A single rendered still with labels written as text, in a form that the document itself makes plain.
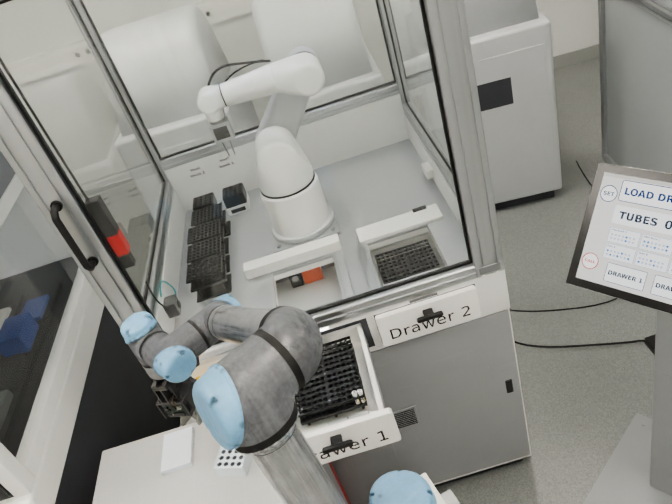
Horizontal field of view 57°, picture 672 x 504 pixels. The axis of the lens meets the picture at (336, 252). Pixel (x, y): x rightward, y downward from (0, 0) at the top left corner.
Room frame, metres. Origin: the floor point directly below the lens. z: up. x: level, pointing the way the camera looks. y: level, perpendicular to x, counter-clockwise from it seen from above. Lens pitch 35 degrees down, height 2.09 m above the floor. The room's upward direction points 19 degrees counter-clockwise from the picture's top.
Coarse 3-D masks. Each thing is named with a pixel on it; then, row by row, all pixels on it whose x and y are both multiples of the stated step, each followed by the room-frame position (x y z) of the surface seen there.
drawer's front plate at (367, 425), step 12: (348, 420) 0.97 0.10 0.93; (360, 420) 0.96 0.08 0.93; (372, 420) 0.95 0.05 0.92; (384, 420) 0.95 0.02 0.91; (312, 432) 0.97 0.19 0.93; (324, 432) 0.96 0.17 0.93; (336, 432) 0.96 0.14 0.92; (348, 432) 0.96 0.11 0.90; (360, 432) 0.96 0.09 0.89; (372, 432) 0.95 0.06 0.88; (384, 432) 0.95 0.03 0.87; (396, 432) 0.95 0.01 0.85; (312, 444) 0.96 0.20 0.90; (324, 444) 0.96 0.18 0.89; (360, 444) 0.96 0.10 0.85; (372, 444) 0.96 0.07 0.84; (384, 444) 0.95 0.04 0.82; (324, 456) 0.96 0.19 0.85; (336, 456) 0.96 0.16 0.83
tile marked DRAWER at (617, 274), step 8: (608, 264) 1.08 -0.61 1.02; (616, 264) 1.07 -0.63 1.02; (608, 272) 1.07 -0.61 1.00; (616, 272) 1.06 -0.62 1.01; (624, 272) 1.05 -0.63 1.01; (632, 272) 1.03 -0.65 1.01; (640, 272) 1.02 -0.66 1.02; (608, 280) 1.06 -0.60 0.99; (616, 280) 1.05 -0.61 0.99; (624, 280) 1.04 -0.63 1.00; (632, 280) 1.02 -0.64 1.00; (640, 280) 1.01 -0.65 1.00; (632, 288) 1.01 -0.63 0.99; (640, 288) 1.00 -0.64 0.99
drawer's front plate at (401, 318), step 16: (464, 288) 1.27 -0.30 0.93; (416, 304) 1.27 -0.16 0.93; (432, 304) 1.26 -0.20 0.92; (448, 304) 1.26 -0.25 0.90; (464, 304) 1.26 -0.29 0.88; (384, 320) 1.27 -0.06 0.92; (400, 320) 1.27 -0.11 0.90; (416, 320) 1.27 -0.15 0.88; (448, 320) 1.26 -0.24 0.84; (464, 320) 1.26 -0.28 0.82; (384, 336) 1.27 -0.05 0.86; (400, 336) 1.27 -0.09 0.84; (416, 336) 1.27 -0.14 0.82
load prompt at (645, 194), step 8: (624, 184) 1.17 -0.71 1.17; (632, 184) 1.16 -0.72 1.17; (640, 184) 1.14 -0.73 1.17; (648, 184) 1.13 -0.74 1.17; (624, 192) 1.16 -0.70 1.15; (632, 192) 1.14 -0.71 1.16; (640, 192) 1.13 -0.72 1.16; (648, 192) 1.12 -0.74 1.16; (656, 192) 1.11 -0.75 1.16; (664, 192) 1.09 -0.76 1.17; (624, 200) 1.15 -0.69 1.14; (632, 200) 1.13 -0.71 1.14; (640, 200) 1.12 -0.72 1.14; (648, 200) 1.11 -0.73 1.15; (656, 200) 1.10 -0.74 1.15; (664, 200) 1.08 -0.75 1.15; (664, 208) 1.07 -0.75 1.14
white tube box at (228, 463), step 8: (224, 456) 1.11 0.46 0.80; (232, 456) 1.10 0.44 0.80; (240, 456) 1.09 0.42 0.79; (248, 456) 1.09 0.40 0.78; (216, 464) 1.09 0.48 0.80; (224, 464) 1.08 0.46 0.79; (232, 464) 1.08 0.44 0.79; (240, 464) 1.07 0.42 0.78; (248, 464) 1.08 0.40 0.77; (216, 472) 1.08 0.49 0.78; (224, 472) 1.07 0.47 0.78; (232, 472) 1.06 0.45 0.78; (240, 472) 1.05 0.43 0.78
